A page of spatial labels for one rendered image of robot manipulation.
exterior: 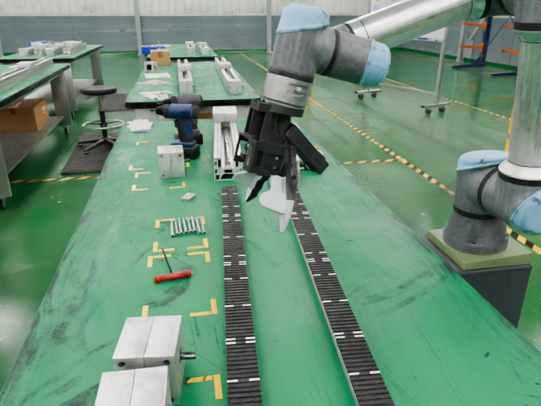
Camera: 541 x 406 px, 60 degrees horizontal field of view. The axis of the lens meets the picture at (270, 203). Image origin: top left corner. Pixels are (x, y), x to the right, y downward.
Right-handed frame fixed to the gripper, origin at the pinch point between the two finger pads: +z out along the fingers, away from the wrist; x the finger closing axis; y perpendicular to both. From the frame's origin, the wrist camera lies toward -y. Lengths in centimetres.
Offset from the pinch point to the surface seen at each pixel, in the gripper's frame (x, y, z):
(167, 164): -91, -7, 16
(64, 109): -515, -3, 77
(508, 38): -775, -965, -222
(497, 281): 5, -63, 10
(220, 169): -81, -23, 13
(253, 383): 18.1, 5.2, 20.5
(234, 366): 13.6, 6.6, 20.8
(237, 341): 8.1, 3.9, 20.2
